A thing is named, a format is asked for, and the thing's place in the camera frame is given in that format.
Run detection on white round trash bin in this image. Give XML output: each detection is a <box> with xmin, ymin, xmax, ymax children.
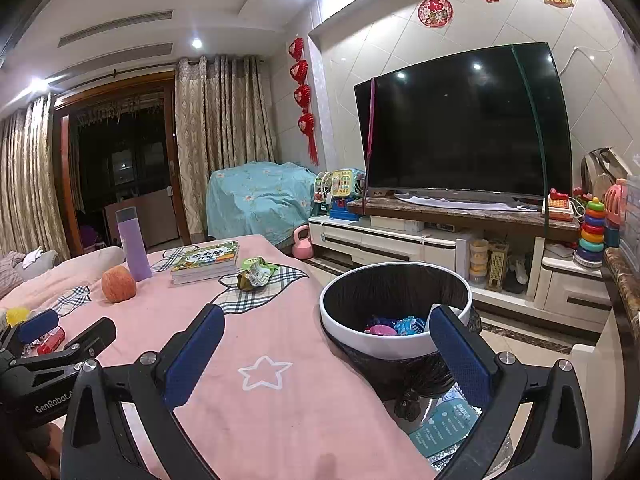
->
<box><xmin>322</xmin><ymin>265</ymin><xmax>483</xmax><ymax>423</ymax></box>

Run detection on pink sofa blanket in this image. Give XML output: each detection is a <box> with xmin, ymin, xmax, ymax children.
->
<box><xmin>0</xmin><ymin>246</ymin><xmax>126</xmax><ymax>311</ymax></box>

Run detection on blue toy cash register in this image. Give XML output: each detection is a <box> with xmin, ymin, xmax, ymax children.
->
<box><xmin>327</xmin><ymin>199</ymin><xmax>362</xmax><ymax>222</ymax></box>

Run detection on stack of yellow jars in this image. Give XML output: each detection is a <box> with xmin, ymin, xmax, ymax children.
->
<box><xmin>469</xmin><ymin>239</ymin><xmax>490</xmax><ymax>288</ymax></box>

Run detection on purple plastic object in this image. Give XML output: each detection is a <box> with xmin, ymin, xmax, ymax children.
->
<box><xmin>80</xmin><ymin>225</ymin><xmax>106</xmax><ymax>251</ymax></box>

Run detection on white wall cable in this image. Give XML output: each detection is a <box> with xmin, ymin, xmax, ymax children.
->
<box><xmin>562</xmin><ymin>30</ymin><xmax>628</xmax><ymax>76</ymax></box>

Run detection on striped pink pillow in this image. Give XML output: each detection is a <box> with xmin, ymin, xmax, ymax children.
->
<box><xmin>0</xmin><ymin>252</ymin><xmax>26</xmax><ymax>301</ymax></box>

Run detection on beige bag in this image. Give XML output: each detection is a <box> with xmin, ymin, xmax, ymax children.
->
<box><xmin>580</xmin><ymin>147</ymin><xmax>631</xmax><ymax>201</ymax></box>

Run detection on narrow ceiling air vent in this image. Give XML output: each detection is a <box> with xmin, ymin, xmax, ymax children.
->
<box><xmin>57</xmin><ymin>10</ymin><xmax>174</xmax><ymax>48</ymax></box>

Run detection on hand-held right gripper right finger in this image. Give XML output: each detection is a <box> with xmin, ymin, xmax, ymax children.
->
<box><xmin>429</xmin><ymin>305</ymin><xmax>593</xmax><ymax>480</ymax></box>

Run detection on beige curtain beside wall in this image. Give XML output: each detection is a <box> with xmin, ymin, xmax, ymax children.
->
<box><xmin>174</xmin><ymin>55</ymin><xmax>278</xmax><ymax>243</ymax></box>

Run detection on pink kettlebell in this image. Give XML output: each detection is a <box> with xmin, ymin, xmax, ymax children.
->
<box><xmin>291</xmin><ymin>226</ymin><xmax>313</xmax><ymax>260</ymax></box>

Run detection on beige curtain beside sofa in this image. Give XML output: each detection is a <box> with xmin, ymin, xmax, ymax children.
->
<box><xmin>0</xmin><ymin>95</ymin><xmax>71</xmax><ymax>261</ymax></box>

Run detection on white television cabinet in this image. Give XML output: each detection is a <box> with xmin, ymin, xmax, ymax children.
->
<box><xmin>307</xmin><ymin>197</ymin><xmax>613</xmax><ymax>333</ymax></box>

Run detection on white side cabinet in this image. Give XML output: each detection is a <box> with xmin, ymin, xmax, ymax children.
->
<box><xmin>570</xmin><ymin>247</ymin><xmax>640</xmax><ymax>480</ymax></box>

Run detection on small green white packet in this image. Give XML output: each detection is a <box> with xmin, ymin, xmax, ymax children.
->
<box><xmin>236</xmin><ymin>256</ymin><xmax>278</xmax><ymax>292</ymax></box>

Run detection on thick white-edged book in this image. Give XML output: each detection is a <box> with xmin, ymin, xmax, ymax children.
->
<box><xmin>171</xmin><ymin>262</ymin><xmax>239</xmax><ymax>285</ymax></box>

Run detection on pink wrapper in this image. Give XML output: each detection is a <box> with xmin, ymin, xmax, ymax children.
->
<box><xmin>364</xmin><ymin>316</ymin><xmax>396</xmax><ymax>336</ymax></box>

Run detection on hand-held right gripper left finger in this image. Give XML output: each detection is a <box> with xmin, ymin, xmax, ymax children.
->
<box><xmin>60</xmin><ymin>304</ymin><xmax>226</xmax><ymax>480</ymax></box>

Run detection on yellow patterned carton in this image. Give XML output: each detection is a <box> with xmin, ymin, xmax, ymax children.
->
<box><xmin>485</xmin><ymin>242</ymin><xmax>510</xmax><ymax>292</ymax></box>

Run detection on red hanging knot decoration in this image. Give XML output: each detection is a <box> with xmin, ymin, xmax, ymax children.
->
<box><xmin>289</xmin><ymin>37</ymin><xmax>321</xmax><ymax>166</ymax></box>

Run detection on yellow green toy phone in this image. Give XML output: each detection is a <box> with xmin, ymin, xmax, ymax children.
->
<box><xmin>314</xmin><ymin>167</ymin><xmax>368</xmax><ymax>206</ymax></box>

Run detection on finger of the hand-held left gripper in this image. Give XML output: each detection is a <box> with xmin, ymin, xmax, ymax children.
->
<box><xmin>17</xmin><ymin>316</ymin><xmax>117</xmax><ymax>372</ymax></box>
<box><xmin>2</xmin><ymin>308</ymin><xmax>61</xmax><ymax>356</ymax></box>

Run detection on red toy telephone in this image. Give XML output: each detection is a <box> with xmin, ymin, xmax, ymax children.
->
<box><xmin>544</xmin><ymin>188</ymin><xmax>581</xmax><ymax>221</ymax></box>

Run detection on person's left hand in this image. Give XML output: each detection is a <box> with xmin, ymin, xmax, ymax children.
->
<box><xmin>25</xmin><ymin>422</ymin><xmax>63</xmax><ymax>480</ymax></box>

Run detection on round red wall sticker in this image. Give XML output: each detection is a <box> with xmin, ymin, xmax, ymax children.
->
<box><xmin>417</xmin><ymin>0</ymin><xmax>455</xmax><ymax>28</ymax></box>

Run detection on brown cabinet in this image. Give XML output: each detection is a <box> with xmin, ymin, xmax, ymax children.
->
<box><xmin>103</xmin><ymin>192</ymin><xmax>179</xmax><ymax>251</ymax></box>

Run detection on black flat television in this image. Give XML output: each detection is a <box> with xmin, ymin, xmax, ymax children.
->
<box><xmin>354</xmin><ymin>42</ymin><xmax>573</xmax><ymax>206</ymax></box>

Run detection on white cloth under television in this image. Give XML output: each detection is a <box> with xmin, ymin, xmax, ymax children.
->
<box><xmin>394</xmin><ymin>190</ymin><xmax>531</xmax><ymax>209</ymax></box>

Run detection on orange apple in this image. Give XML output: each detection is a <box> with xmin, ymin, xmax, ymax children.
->
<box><xmin>101</xmin><ymin>266</ymin><xmax>137</xmax><ymax>304</ymax></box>

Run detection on teal cloth-covered furniture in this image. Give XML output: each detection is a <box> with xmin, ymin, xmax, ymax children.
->
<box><xmin>206</xmin><ymin>161</ymin><xmax>321</xmax><ymax>246</ymax></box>

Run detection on rainbow stacking ring toy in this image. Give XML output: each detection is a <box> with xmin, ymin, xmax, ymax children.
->
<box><xmin>572</xmin><ymin>197</ymin><xmax>607</xmax><ymax>268</ymax></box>

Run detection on pink plastic object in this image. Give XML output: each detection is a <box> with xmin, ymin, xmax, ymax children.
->
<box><xmin>602</xmin><ymin>178</ymin><xmax>628</xmax><ymax>233</ymax></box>

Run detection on light blue wrapper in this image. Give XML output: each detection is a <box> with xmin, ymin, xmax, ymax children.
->
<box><xmin>392</xmin><ymin>316</ymin><xmax>427</xmax><ymax>336</ymax></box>

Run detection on purple bottle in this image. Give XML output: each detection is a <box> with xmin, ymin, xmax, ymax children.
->
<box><xmin>116</xmin><ymin>207</ymin><xmax>153</xmax><ymax>282</ymax></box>

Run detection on wooden frame glass door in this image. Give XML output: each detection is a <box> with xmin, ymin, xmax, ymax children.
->
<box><xmin>52</xmin><ymin>72</ymin><xmax>193</xmax><ymax>256</ymax></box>

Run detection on grey cushion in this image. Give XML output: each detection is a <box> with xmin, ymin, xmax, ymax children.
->
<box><xmin>15</xmin><ymin>249</ymin><xmax>61</xmax><ymax>281</ymax></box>

